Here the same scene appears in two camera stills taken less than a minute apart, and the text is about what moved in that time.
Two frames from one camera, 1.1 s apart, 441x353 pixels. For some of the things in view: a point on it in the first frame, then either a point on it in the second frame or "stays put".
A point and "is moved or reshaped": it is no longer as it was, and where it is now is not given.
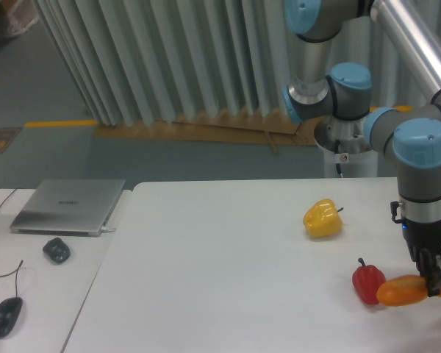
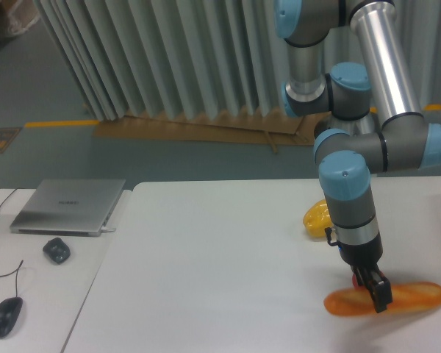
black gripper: [420, 237] to [366, 255]
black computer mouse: [5, 315] stays put
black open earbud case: [57, 249] stays put
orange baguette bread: [409, 289] is moved or reshaped
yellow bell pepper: [322, 219] stays put
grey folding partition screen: [148, 62] stays put
